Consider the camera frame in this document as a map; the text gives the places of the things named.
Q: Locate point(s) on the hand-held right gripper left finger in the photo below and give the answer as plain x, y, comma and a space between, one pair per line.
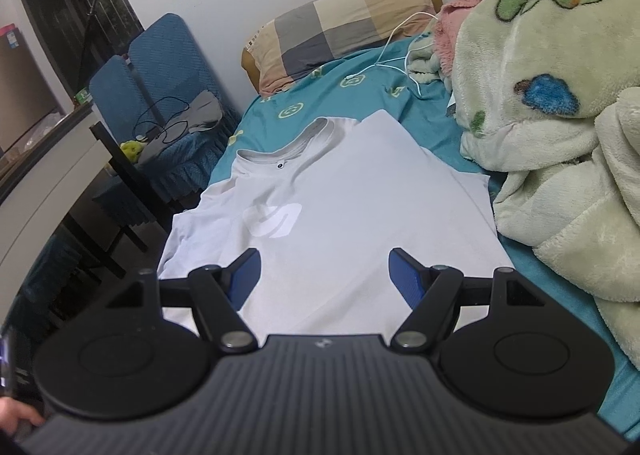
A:
247, 276

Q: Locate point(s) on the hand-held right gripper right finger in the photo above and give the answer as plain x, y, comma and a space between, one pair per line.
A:
403, 278

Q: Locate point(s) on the white t-shirt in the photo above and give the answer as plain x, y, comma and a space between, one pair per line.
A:
350, 215

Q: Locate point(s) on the person's left hand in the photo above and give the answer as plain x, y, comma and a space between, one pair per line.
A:
15, 414

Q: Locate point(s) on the grey cloth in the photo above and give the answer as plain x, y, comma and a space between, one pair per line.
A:
200, 112

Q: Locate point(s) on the yellow-green plush toy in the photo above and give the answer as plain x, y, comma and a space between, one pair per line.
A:
131, 149

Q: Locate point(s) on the teal patterned bed sheet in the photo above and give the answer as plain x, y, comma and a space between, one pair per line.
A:
350, 96

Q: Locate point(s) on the black framed white table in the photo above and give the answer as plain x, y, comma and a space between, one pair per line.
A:
45, 170

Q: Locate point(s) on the green plush cartoon blanket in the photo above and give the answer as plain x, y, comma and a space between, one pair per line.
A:
540, 125

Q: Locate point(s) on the small blue covered chair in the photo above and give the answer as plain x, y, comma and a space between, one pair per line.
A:
112, 95

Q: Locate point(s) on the large blue covered chair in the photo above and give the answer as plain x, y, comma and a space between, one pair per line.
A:
167, 60

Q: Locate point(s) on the small green box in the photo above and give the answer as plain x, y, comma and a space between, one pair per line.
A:
81, 96

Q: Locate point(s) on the pink plush blanket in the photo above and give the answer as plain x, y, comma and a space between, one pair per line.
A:
452, 20

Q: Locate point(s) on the checkered pillow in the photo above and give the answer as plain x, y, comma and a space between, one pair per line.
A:
330, 22

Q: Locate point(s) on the grey metal appliance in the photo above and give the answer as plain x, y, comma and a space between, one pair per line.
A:
25, 85

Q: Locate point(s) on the dark barred window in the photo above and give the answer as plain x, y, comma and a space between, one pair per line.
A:
75, 0

